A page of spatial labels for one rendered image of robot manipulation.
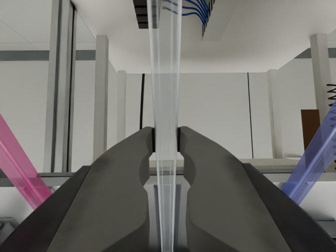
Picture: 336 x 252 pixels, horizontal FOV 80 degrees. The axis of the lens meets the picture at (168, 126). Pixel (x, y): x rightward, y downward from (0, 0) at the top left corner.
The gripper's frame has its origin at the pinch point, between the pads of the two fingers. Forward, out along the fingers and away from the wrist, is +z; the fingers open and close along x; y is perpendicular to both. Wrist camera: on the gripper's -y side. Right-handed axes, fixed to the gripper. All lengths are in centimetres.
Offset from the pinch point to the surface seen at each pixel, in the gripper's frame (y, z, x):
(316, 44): 1, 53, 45
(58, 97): 8.6, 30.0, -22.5
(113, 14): -6.9, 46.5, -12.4
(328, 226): 13.6, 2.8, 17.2
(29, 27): 0, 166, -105
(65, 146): 17.5, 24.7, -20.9
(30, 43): 13, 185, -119
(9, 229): 12.9, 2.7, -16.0
